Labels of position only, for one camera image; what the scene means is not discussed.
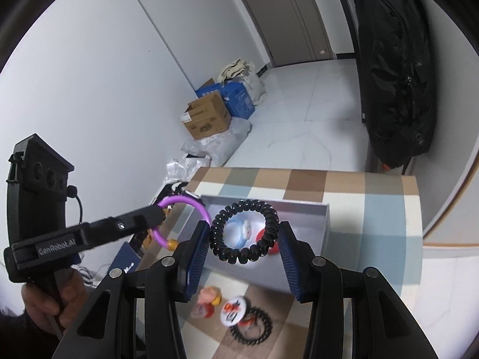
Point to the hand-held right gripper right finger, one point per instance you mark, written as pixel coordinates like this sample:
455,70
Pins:
290,263

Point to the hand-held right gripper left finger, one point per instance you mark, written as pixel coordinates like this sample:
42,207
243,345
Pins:
196,256

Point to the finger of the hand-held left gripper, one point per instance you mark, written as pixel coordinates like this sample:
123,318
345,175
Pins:
127,222

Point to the small cartoon figurine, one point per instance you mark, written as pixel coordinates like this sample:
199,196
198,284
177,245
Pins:
210,294

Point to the grey cardboard box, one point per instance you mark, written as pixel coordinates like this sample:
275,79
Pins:
307,224

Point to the round white badge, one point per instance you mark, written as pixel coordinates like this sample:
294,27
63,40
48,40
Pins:
234,309

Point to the person's left forearm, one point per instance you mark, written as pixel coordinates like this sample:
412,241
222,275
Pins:
18,338

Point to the person's left hand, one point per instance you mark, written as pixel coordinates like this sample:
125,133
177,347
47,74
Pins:
39,301

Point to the blue shoe box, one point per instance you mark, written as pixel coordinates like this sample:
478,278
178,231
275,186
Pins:
125,260

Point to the red flower ornament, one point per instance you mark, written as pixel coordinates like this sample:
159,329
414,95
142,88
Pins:
261,237

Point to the black and white sneaker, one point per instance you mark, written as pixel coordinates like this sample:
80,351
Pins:
181,189

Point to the crumpled white plastic bag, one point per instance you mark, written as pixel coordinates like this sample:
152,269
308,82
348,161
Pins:
183,168

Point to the checkered tablecloth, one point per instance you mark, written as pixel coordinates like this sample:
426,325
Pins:
348,194

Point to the grey parcel bag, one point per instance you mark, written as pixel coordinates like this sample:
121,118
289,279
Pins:
220,146

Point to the brown cardboard box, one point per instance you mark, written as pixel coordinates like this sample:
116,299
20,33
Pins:
207,119

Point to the blue cardboard box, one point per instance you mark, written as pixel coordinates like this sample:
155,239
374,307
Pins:
239,99

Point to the beige folded cloth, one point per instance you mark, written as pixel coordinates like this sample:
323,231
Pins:
235,69

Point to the black backpack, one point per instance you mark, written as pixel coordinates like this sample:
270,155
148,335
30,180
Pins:
393,71

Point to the grey door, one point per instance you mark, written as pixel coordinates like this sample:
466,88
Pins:
284,15

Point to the black metal door frame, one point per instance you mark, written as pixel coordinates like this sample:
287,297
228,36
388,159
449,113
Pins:
348,11

